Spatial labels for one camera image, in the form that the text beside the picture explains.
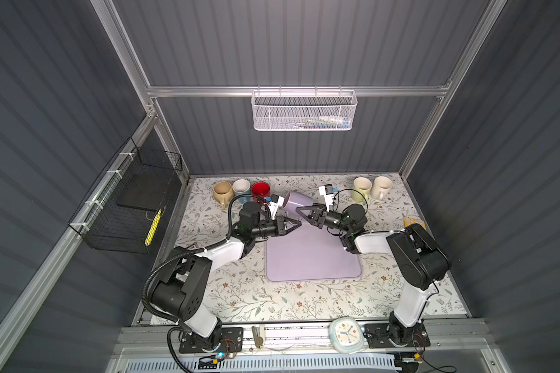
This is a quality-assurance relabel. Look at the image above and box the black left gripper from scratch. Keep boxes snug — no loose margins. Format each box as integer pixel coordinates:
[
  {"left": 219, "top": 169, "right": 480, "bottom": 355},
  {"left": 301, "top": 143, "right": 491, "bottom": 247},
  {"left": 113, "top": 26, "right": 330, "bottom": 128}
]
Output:
[{"left": 250, "top": 216, "right": 300, "bottom": 240}]

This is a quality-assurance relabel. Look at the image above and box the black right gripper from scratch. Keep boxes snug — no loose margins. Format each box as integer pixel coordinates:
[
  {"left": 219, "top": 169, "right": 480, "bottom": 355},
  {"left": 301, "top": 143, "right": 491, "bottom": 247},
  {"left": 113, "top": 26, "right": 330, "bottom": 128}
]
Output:
[{"left": 297, "top": 205, "right": 352, "bottom": 236}]

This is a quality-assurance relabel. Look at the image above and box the purple mug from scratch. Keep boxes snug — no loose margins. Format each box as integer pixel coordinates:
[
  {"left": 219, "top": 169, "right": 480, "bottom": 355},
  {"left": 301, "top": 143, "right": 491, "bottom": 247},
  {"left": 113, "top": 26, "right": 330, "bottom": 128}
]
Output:
[{"left": 282, "top": 191, "right": 314, "bottom": 214}]

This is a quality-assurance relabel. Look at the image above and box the red mug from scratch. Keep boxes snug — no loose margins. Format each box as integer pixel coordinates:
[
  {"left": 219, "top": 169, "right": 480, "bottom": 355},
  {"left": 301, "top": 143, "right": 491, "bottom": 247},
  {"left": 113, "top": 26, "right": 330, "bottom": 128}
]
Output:
[{"left": 250, "top": 181, "right": 272, "bottom": 199}]

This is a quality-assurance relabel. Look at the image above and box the light green mug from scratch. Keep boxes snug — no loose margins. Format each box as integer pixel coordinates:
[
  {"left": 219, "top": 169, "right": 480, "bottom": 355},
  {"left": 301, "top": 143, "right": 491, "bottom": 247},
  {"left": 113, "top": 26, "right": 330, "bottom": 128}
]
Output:
[{"left": 352, "top": 177, "right": 373, "bottom": 204}]

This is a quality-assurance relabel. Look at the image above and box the blue polka dot mug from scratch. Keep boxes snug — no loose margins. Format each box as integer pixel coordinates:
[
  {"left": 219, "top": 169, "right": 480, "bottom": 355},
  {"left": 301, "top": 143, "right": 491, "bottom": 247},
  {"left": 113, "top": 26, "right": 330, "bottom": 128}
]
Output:
[{"left": 233, "top": 179, "right": 251, "bottom": 204}]

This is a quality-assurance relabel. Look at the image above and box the white mug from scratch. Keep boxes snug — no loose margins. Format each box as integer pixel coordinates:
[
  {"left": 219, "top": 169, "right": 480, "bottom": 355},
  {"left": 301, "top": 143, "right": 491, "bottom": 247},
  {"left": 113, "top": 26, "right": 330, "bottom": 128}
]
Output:
[{"left": 370, "top": 176, "right": 393, "bottom": 200}]

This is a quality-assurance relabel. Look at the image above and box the beige speckled mug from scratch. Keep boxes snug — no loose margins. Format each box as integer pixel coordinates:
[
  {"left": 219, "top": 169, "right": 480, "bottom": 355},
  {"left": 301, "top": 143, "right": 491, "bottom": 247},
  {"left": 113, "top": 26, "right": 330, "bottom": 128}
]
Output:
[{"left": 213, "top": 181, "right": 234, "bottom": 210}]

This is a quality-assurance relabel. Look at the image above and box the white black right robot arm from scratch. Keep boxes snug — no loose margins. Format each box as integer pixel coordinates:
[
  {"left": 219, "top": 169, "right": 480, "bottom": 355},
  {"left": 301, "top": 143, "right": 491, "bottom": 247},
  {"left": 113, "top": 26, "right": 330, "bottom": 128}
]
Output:
[{"left": 296, "top": 204, "right": 451, "bottom": 347}]

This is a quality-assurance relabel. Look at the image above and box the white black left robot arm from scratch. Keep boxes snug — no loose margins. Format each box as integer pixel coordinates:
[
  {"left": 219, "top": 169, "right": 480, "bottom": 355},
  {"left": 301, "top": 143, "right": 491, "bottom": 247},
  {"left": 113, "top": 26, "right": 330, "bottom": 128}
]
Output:
[{"left": 141, "top": 194, "right": 302, "bottom": 372}]

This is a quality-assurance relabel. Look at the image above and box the lavender plastic tray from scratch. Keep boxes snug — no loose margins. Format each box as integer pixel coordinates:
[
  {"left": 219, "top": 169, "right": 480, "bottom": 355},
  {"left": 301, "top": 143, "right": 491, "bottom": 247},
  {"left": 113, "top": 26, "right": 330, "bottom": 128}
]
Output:
[{"left": 265, "top": 222, "right": 362, "bottom": 282}]

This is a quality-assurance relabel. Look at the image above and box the yellow calculator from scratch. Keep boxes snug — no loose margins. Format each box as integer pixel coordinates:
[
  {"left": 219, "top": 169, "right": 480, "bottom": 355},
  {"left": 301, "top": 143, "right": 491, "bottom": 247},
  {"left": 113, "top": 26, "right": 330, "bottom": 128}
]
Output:
[{"left": 403, "top": 217, "right": 427, "bottom": 229}]

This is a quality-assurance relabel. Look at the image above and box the small white clock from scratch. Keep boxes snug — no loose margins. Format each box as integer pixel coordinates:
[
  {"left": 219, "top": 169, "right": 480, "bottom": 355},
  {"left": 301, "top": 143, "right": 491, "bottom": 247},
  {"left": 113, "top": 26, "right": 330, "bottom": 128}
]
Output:
[{"left": 328, "top": 317, "right": 365, "bottom": 354}]

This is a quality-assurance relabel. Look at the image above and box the white wire basket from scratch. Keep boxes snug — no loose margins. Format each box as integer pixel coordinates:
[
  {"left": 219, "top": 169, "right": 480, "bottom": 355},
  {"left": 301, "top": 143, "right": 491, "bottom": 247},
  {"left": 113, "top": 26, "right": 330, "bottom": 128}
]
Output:
[{"left": 250, "top": 88, "right": 358, "bottom": 131}]

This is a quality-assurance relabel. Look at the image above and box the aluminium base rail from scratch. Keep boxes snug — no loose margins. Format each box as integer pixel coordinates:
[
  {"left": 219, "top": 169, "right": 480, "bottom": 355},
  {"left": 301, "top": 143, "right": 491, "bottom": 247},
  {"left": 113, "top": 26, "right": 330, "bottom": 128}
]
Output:
[{"left": 113, "top": 318, "right": 495, "bottom": 355}]

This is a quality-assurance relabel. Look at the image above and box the black wire basket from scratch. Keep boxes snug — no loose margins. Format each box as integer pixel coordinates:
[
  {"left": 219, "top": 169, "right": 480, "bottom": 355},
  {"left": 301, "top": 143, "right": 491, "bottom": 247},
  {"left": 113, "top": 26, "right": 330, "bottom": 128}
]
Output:
[{"left": 69, "top": 139, "right": 184, "bottom": 254}]

